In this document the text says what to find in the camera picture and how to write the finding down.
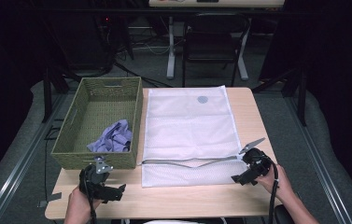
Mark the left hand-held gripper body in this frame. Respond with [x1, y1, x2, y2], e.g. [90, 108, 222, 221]
[78, 156, 115, 201]

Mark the person's left hand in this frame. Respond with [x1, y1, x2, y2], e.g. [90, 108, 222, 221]
[66, 186, 104, 217]

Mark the green woven basket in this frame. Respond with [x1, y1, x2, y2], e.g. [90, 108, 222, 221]
[50, 77, 144, 171]

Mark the black metal stand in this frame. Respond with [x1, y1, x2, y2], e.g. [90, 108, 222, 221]
[252, 63, 309, 128]
[40, 60, 74, 124]

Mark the black folding chair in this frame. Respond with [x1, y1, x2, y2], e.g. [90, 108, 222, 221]
[181, 13, 251, 88]

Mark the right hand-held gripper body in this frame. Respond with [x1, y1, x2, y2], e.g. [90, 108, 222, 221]
[237, 137, 273, 178]

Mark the white mesh laundry bag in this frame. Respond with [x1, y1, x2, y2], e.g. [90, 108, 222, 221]
[140, 85, 249, 189]

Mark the person's right hand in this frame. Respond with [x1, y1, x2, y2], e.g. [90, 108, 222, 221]
[257, 164, 296, 203]

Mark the grey metal bracket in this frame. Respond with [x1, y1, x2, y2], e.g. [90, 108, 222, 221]
[37, 191, 63, 209]

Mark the purple cloth garment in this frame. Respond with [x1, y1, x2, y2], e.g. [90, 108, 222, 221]
[86, 119, 134, 153]

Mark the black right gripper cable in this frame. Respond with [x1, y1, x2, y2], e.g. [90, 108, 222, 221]
[267, 160, 280, 224]

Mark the black equipment case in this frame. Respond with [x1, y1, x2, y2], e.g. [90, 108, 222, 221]
[51, 10, 116, 72]

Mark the thin black floor cable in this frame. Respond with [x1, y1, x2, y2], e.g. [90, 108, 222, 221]
[43, 117, 62, 202]

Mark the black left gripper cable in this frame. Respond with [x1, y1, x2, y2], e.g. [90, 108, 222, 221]
[82, 175, 99, 224]

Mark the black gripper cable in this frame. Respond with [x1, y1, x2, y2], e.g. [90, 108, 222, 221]
[82, 175, 99, 224]
[267, 160, 280, 224]

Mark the white-legged desk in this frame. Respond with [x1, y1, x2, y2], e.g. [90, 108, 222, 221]
[148, 0, 286, 82]

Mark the metal floor rail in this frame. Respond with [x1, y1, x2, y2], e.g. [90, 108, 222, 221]
[284, 92, 352, 224]
[0, 92, 69, 224]

